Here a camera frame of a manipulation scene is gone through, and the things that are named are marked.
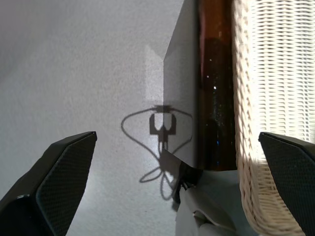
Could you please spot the pale woven laundry basket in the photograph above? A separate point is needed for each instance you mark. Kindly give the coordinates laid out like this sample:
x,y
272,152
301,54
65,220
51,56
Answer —
x,y
270,73

